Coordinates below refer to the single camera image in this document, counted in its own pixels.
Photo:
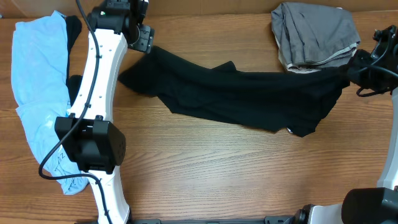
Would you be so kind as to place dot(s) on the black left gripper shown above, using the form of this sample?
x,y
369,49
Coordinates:
x,y
143,43

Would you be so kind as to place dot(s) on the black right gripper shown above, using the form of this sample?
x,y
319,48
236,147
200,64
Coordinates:
x,y
360,58

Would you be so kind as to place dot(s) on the black t-shirt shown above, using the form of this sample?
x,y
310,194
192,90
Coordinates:
x,y
264,100

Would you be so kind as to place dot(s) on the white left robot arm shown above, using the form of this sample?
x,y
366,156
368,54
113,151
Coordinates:
x,y
87,133

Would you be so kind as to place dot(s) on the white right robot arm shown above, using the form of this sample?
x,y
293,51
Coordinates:
x,y
370,205

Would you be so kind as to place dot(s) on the folded grey shorts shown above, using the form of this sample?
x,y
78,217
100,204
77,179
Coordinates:
x,y
328,34

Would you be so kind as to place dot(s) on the light blue t-shirt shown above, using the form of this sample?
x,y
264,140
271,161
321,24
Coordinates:
x,y
38,79

